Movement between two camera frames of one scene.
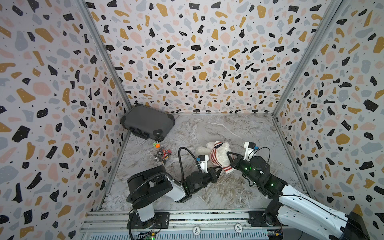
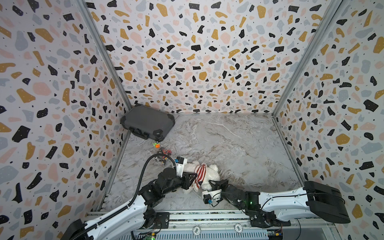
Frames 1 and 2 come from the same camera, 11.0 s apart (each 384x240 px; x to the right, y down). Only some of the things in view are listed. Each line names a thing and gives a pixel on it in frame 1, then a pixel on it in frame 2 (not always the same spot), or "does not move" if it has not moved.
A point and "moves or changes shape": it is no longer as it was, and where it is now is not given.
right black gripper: x=238 y=162 → x=221 y=187
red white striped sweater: x=215 y=161 moves or changes shape
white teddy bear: x=221 y=149 moves or changes shape
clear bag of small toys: x=163 y=153 does not move
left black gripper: x=208 y=174 → x=186 y=180
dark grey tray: x=145 y=122 does not move
